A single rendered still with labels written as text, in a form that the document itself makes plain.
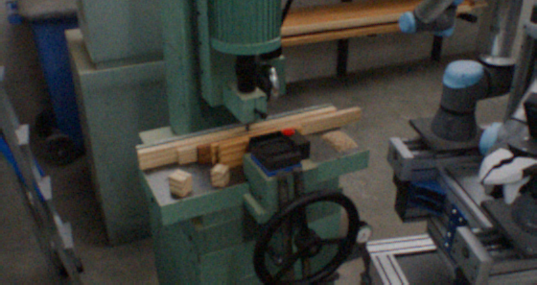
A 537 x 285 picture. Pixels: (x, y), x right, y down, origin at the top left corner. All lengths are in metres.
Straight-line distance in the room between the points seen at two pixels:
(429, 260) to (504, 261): 0.83
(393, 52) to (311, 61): 0.82
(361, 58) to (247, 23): 3.31
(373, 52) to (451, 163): 2.84
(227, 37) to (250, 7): 0.10
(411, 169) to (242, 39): 0.78
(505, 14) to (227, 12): 0.89
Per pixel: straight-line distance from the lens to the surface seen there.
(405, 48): 4.76
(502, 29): 1.77
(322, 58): 4.29
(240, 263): 1.46
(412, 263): 2.18
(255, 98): 1.35
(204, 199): 1.28
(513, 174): 0.79
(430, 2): 1.80
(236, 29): 1.25
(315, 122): 1.53
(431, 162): 1.77
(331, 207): 1.51
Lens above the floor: 1.62
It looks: 29 degrees down
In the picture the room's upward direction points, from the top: straight up
